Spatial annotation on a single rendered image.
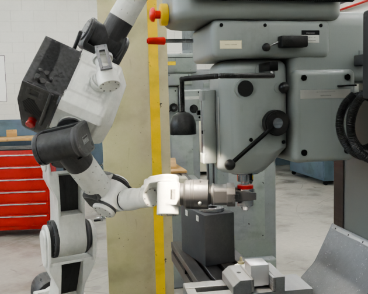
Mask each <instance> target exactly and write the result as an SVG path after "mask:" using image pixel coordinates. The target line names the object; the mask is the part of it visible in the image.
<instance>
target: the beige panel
mask: <svg viewBox="0 0 368 294"><path fill-rule="evenodd" d="M116 1H117V0H96V3H97V18H98V21H99V22H101V23H102V24H103V23H104V22H105V20H106V18H107V16H108V14H109V12H110V11H111V9H112V7H113V6H114V4H115V3H116ZM160 4H162V0H148V1H147V2H146V3H145V5H144V7H143V9H142V11H141V12H140V14H139V16H138V18H137V19H136V22H135V24H134V25H133V27H132V28H131V30H130V32H129V34H128V35H127V38H128V39H129V42H130V44H129V47H128V49H127V51H126V53H125V55H124V57H123V59H122V61H121V63H120V64H119V66H121V68H122V70H123V75H124V78H125V81H126V89H125V91H124V94H123V97H122V99H121V102H120V105H119V108H118V111H117V113H116V116H115V119H114V122H113V124H112V127H111V128H110V130H109V132H108V133H107V135H106V137H105V139H104V140H103V142H102V144H103V171H107V172H111V173H114V174H118V175H120V176H122V177H124V178H125V179H126V180H127V181H128V182H129V185H130V186H131V187H132V188H141V186H142V185H143V184H144V180H145V179H147V178H149V177H150V176H156V175H159V174H171V153H170V132H169V92H168V51H167V43H165V45H156V44H148V43H147V38H149V37H165V39H167V30H166V27H165V26H160V25H159V19H155V22H151V21H150V19H149V11H150V9H151V8H152V7H154V8H155V11H158V10H159V5H160ZM106 242H107V270H108V284H109V294H174V274H173V262H172V257H171V242H173V234H172V216H160V215H157V206H154V207H148V208H139V209H136V210H132V211H120V212H116V214H115V216H114V217H112V218H107V217H106Z"/></svg>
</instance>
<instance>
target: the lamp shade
mask: <svg viewBox="0 0 368 294"><path fill-rule="evenodd" d="M194 134H196V122H195V119H194V116H193V115H191V114H190V113H188V112H185V111H180V112H178V113H176V114H174V115H173V116H172V119H171V123H170V135H194Z"/></svg>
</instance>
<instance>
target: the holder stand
mask: <svg viewBox="0 0 368 294"><path fill-rule="evenodd" d="M181 221H182V251H184V252H185V253H187V254H188V255H190V256H191V257H193V258H194V259H195V260H197V261H198V262H200V263H201V264H203V265H204V266H205V267H207V266H211V265H218V264H225V263H231V262H234V261H235V248H234V212H233V211H230V210H227V209H225V208H224V206H222V205H211V204H210V205H209V208H208V209H202V211H199V209H186V208H185V207H184V206H183V205H181Z"/></svg>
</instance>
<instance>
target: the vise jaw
mask: <svg viewBox="0 0 368 294"><path fill-rule="evenodd" d="M222 280H223V281H224V282H225V284H226V285H227V286H228V288H229V290H230V291H231V292H232V294H248V293H252V292H254V279H253V277H251V276H250V274H249V273H248V272H247V271H246V270H245V268H244V267H243V266H242V265H231V266H228V267H227V268H226V269H225V270H224V271H223V272H222Z"/></svg>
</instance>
